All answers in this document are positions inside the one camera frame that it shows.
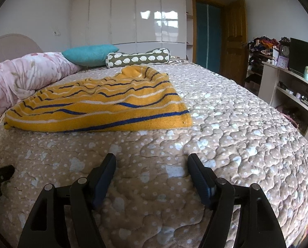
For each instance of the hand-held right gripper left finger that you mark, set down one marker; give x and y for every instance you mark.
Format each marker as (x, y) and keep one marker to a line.
(102, 183)

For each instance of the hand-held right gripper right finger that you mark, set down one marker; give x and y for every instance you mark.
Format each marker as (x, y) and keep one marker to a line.
(200, 180)

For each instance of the yellow striped sweater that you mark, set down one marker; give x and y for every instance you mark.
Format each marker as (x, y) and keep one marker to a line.
(92, 108)

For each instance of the cluttered clothes shelf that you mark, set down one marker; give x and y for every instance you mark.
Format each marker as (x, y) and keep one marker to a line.
(259, 46)

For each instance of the beige quilted bedspread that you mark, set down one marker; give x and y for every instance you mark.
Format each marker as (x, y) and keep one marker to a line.
(234, 134)

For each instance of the pink floral quilt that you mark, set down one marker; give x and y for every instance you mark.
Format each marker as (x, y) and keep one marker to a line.
(19, 75)

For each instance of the white television stand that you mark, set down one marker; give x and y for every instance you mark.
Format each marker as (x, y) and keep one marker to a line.
(268, 82)

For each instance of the pink headboard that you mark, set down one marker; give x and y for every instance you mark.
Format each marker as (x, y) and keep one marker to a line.
(12, 46)

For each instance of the teal pillow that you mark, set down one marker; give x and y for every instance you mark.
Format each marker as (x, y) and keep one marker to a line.
(89, 54)

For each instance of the green bolster pillow white print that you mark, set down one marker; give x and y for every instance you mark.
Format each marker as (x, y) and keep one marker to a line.
(138, 58)

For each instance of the wooden door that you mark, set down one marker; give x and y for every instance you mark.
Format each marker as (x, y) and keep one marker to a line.
(234, 44)

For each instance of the teal door curtain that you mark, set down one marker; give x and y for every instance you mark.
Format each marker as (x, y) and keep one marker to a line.
(208, 38)

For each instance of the small pink clock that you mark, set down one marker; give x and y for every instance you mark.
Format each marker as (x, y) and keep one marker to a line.
(282, 62)

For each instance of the ornate table clock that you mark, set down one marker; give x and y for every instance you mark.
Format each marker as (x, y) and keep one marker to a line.
(284, 49)

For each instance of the black television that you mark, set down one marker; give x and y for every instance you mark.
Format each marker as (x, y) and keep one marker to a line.
(303, 56)

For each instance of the white glossy wardrobe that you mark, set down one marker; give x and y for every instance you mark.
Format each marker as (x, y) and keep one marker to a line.
(143, 10)

